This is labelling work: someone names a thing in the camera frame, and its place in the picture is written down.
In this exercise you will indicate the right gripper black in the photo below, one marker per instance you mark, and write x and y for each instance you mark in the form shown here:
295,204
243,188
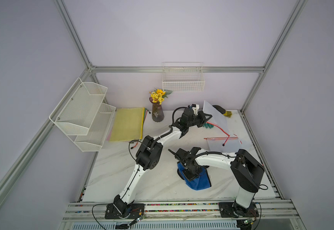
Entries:
190,178

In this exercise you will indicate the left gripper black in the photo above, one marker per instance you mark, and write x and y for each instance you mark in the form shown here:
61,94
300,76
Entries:
202,116

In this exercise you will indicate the blue microfiber cleaning cloth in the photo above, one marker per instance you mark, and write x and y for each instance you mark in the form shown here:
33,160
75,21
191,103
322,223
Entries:
199,182

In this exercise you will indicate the red zipper mesh document bag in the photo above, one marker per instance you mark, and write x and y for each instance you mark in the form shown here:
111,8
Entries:
218,120

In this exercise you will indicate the yellow mesh document bag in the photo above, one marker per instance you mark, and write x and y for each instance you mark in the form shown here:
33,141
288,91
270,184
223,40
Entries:
128,124

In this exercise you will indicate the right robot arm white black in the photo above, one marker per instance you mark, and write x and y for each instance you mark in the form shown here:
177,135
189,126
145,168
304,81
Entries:
248,172

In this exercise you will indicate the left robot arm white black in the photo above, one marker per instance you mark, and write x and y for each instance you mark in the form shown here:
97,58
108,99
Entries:
150,150

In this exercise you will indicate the green white work glove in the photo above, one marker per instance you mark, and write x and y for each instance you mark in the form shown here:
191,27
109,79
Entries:
208,125

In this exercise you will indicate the dark purple glass vase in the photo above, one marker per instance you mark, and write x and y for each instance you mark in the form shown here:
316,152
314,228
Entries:
157,111

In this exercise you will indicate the yellow artificial flowers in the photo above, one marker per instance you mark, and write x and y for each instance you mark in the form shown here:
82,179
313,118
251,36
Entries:
158,96

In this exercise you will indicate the black yellow work glove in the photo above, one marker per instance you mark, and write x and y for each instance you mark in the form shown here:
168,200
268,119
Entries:
223,111

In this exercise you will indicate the white two-tier mesh shelf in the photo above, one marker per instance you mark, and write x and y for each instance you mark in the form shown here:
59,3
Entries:
84,116

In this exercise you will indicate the white wire wall basket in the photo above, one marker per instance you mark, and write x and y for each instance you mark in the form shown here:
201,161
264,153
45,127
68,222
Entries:
182,77

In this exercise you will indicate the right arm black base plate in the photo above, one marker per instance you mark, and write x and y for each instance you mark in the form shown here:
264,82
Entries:
234,210

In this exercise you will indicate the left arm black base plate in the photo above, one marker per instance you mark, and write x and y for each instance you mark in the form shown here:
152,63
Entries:
130,211

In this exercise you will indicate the aluminium frame rail base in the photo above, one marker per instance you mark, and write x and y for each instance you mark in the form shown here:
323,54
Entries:
279,214

